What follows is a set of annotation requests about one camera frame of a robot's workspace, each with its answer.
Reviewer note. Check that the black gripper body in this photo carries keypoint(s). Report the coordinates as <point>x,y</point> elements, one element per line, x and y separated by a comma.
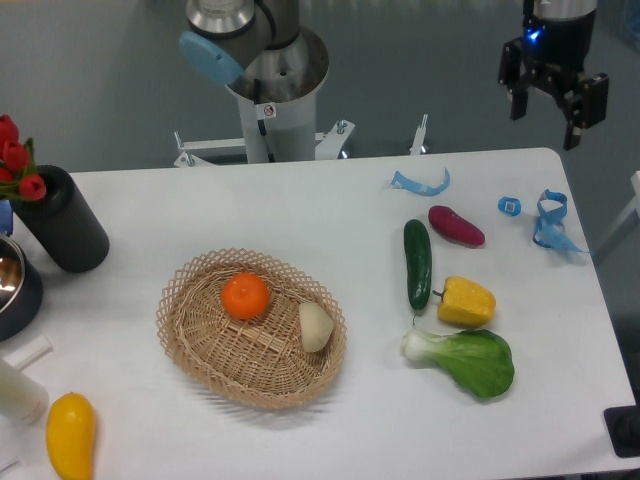
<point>556,40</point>

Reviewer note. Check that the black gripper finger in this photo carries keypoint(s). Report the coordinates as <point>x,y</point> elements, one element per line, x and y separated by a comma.
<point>585,108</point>
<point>511,76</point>

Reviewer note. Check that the yellow bell pepper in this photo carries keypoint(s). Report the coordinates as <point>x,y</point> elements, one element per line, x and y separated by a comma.
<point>464,302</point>

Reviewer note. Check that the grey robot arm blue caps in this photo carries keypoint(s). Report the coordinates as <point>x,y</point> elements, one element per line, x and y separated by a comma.
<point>262,53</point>

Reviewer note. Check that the small blue tape roll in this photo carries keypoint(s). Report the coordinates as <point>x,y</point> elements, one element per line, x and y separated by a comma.
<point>510,206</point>

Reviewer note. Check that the tangled blue tape ribbon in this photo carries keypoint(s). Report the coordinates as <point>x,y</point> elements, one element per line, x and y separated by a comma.
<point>549,230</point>

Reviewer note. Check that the blue tape strip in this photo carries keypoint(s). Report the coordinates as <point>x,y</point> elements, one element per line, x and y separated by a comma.
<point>400,181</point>

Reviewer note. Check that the purple sweet potato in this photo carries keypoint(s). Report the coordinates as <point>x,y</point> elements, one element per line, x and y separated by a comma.
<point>454,227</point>

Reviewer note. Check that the green cucumber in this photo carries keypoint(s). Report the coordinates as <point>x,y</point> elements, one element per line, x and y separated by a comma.
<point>418,258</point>

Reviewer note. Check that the green bok choy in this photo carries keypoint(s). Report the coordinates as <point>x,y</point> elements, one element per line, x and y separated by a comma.
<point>479,361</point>

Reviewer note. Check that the black device table corner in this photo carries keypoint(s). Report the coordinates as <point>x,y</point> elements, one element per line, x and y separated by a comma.
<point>623,428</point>

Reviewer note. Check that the orange mandarin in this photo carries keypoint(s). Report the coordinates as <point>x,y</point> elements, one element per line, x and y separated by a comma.
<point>245,296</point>

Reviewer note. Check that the woven wicker basket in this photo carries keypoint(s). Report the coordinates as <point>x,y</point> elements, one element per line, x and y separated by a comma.
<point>260,362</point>

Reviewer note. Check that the black cylindrical vase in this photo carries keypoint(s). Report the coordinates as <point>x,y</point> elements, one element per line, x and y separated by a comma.
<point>64,223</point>

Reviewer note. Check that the red tulip flowers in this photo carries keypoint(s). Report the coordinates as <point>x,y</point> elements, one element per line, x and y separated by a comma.
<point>20,180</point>

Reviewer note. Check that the blue object left edge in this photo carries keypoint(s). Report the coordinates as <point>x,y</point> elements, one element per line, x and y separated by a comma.
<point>6,218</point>

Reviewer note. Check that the dark metal bowl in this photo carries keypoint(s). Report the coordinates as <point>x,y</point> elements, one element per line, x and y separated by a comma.
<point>21,289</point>

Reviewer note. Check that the yellow squash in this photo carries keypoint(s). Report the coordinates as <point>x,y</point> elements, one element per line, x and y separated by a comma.
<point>70,436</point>

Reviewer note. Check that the white plastic bottle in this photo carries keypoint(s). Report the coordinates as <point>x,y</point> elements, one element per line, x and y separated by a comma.
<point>22,399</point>

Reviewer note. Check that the white frame at right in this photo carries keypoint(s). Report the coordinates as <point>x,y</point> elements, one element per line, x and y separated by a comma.
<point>621,227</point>

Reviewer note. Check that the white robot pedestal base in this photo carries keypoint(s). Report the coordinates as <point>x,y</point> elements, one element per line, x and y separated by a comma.
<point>272,132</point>

